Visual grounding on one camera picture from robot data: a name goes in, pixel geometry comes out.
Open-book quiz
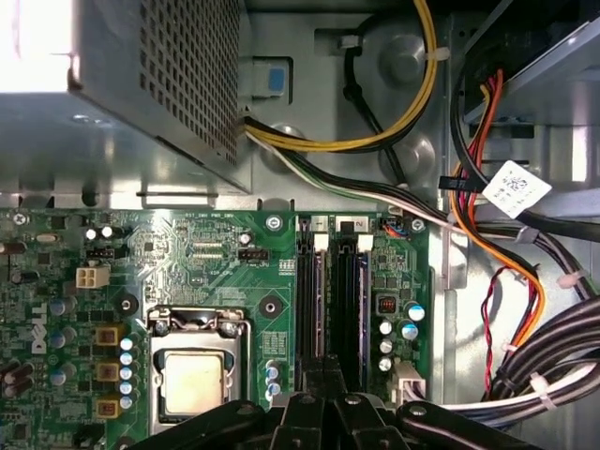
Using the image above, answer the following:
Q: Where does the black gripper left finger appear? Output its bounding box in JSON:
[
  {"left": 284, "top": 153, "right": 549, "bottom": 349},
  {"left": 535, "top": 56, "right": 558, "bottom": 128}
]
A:
[{"left": 161, "top": 354, "right": 337, "bottom": 450}]

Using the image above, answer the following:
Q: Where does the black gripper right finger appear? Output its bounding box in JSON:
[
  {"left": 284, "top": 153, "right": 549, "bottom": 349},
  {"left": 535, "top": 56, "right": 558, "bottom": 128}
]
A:
[{"left": 327, "top": 354, "right": 538, "bottom": 450}]

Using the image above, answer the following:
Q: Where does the black RAM slot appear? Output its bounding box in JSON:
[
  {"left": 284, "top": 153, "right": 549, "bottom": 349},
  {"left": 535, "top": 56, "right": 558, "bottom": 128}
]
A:
[
  {"left": 297, "top": 216, "right": 314, "bottom": 376},
  {"left": 336, "top": 216, "right": 356, "bottom": 365}
]

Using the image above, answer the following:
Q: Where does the RAM slot with white clips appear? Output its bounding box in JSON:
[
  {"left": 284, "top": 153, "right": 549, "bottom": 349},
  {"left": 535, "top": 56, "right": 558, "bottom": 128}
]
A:
[
  {"left": 354, "top": 216, "right": 375, "bottom": 380},
  {"left": 311, "top": 216, "right": 330, "bottom": 376}
]

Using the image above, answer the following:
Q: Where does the metal socket cover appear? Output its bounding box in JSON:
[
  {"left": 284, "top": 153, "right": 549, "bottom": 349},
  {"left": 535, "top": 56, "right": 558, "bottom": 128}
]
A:
[{"left": 145, "top": 305, "right": 253, "bottom": 440}]

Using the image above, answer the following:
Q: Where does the silver CPU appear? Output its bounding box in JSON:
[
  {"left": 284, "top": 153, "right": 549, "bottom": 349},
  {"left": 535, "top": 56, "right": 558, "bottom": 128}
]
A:
[{"left": 162, "top": 352, "right": 225, "bottom": 417}]

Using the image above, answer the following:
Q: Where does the metal locking lever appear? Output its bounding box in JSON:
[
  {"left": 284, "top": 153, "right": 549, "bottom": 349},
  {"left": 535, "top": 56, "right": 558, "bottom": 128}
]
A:
[{"left": 168, "top": 312, "right": 241, "bottom": 335}]

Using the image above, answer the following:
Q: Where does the green motherboard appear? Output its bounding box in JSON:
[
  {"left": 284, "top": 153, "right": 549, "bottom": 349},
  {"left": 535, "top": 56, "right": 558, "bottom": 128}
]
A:
[{"left": 0, "top": 207, "right": 431, "bottom": 450}]

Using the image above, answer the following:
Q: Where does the white four-pin connector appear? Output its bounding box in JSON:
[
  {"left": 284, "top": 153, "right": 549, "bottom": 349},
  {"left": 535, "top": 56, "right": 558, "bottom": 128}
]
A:
[{"left": 75, "top": 265, "right": 112, "bottom": 291}]

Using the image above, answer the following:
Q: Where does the black PC case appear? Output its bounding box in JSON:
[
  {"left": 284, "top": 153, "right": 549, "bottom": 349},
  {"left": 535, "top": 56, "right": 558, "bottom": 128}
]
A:
[{"left": 0, "top": 0, "right": 600, "bottom": 450}]

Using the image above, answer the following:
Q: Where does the grey power supply box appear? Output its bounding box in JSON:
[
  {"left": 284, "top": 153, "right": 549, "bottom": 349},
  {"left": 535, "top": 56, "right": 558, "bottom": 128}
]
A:
[{"left": 0, "top": 0, "right": 257, "bottom": 196}]

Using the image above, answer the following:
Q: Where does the metal drive cage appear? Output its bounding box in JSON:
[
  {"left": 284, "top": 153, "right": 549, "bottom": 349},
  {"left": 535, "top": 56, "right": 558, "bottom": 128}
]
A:
[{"left": 461, "top": 0, "right": 600, "bottom": 217}]

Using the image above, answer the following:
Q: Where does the white cable connector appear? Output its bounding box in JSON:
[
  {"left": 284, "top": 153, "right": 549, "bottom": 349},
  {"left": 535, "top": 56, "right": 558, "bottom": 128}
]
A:
[{"left": 391, "top": 360, "right": 428, "bottom": 409}]

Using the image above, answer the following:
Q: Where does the white purple cable bundle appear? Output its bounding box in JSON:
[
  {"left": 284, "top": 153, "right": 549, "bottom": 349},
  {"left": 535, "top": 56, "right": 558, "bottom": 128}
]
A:
[{"left": 438, "top": 374, "right": 600, "bottom": 430}]

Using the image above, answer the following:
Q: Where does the red black twisted wire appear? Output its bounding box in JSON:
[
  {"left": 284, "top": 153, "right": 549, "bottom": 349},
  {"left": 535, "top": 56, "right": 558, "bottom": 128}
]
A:
[{"left": 478, "top": 265, "right": 524, "bottom": 393}]

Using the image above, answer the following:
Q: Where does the thick black cable bundle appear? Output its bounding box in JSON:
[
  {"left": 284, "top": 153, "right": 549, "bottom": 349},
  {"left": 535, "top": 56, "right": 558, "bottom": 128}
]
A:
[{"left": 482, "top": 294, "right": 600, "bottom": 416}]

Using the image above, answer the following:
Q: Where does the orange red power cable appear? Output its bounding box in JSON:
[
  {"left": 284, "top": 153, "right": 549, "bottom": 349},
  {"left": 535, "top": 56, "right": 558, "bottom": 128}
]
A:
[{"left": 448, "top": 68, "right": 548, "bottom": 351}]

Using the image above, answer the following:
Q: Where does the white green black cable bundle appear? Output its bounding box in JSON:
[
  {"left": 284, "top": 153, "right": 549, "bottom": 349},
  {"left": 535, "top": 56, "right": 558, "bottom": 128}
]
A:
[{"left": 241, "top": 119, "right": 474, "bottom": 238}]

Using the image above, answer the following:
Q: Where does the white cable tag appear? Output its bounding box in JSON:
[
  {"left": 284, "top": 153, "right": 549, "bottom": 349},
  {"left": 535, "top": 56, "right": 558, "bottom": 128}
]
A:
[{"left": 481, "top": 158, "right": 553, "bottom": 219}]

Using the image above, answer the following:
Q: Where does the thin black cable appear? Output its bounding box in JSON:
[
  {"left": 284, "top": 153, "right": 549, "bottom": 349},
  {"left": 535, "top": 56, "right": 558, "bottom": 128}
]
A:
[{"left": 339, "top": 35, "right": 412, "bottom": 187}]

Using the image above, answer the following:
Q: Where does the yellow and black cable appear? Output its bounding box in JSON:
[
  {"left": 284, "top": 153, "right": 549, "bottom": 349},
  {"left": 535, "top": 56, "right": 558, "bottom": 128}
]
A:
[{"left": 241, "top": 0, "right": 442, "bottom": 154}]

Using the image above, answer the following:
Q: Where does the grey bracket blue tab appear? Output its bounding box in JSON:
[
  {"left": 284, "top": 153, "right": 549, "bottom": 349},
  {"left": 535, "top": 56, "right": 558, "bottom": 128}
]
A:
[{"left": 242, "top": 54, "right": 295, "bottom": 102}]

